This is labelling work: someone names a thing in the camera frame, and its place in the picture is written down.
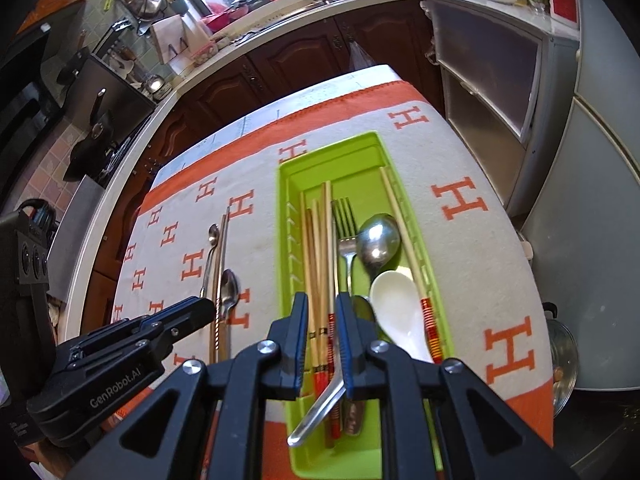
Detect brown wooden kitchen cabinets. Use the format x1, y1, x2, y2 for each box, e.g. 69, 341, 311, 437
82, 0, 446, 341

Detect orange and white printed blanket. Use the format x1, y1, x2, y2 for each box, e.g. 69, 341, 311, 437
107, 80, 556, 480

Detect large round metal spoon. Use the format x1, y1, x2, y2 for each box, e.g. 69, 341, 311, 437
355, 213, 402, 281

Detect metal fork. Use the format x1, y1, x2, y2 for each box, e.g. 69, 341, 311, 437
331, 198, 367, 437

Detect small metal spoon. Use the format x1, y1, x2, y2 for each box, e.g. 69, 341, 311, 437
200, 224, 221, 298
218, 269, 240, 323

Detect wooden chopstick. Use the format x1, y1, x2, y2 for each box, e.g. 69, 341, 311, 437
322, 181, 345, 450
307, 208, 323, 378
380, 167, 445, 365
313, 199, 328, 392
299, 191, 321, 376

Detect black frying pan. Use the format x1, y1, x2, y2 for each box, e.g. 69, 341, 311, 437
67, 87, 121, 181

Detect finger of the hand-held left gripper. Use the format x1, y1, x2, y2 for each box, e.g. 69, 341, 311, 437
57, 297, 217, 357
66, 310, 218, 377

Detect beige kitchen countertop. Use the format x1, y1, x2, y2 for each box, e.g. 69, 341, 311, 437
65, 0, 583, 346

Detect wooden cutting board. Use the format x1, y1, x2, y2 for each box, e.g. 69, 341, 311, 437
150, 15, 213, 63

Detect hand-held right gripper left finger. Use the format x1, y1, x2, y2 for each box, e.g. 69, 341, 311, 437
65, 291, 309, 480

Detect white ceramic spoon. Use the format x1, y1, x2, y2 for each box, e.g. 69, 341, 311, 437
369, 270, 435, 365

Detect green plastic utensil tray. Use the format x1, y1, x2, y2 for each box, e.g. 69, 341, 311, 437
276, 131, 456, 478

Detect grey refrigerator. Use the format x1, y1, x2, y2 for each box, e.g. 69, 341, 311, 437
505, 0, 640, 393

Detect grey storage cabinet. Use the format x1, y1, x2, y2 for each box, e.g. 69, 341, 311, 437
427, 0, 581, 211

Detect steel pot with glass lid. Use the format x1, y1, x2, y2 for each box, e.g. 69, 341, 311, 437
542, 302, 581, 408

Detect pink basin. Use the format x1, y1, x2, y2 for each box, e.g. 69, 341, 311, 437
200, 2, 251, 31

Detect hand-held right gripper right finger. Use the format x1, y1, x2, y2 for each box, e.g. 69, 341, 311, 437
335, 291, 578, 480

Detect metal chopstick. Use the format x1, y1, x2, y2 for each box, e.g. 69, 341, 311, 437
216, 209, 232, 361
209, 212, 229, 365

